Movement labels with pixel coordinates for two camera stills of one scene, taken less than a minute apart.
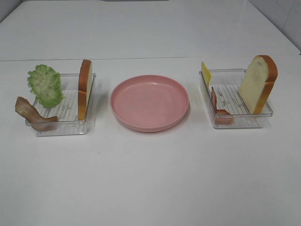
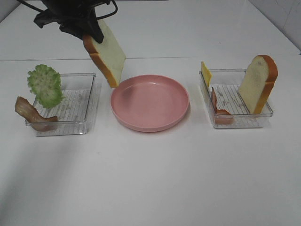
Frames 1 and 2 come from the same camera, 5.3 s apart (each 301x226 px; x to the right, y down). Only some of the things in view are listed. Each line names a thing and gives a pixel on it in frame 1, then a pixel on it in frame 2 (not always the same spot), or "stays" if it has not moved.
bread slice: (84, 74) → (108, 55)
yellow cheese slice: (206, 73) stays
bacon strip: (25, 108) stays
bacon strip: (222, 116) stays
